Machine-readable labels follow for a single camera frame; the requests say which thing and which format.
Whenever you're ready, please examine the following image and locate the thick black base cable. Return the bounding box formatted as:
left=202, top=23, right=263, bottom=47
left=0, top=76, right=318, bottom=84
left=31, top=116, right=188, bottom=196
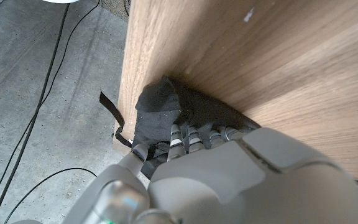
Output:
left=0, top=2, right=70, bottom=224

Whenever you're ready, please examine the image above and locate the black cloth bag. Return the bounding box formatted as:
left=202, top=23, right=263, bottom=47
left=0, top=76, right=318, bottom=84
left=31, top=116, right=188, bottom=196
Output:
left=99, top=75, right=262, bottom=180

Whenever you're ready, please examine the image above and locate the thin black base cable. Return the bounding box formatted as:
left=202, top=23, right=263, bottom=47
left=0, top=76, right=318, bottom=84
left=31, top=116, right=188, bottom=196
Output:
left=0, top=0, right=101, bottom=224

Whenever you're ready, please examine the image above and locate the thin black left wrist cable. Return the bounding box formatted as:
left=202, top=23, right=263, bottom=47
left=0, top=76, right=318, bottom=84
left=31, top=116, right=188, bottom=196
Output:
left=3, top=167, right=98, bottom=224

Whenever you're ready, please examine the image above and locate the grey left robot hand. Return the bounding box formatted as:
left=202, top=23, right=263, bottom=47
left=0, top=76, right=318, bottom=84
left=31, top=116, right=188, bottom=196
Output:
left=61, top=123, right=358, bottom=224

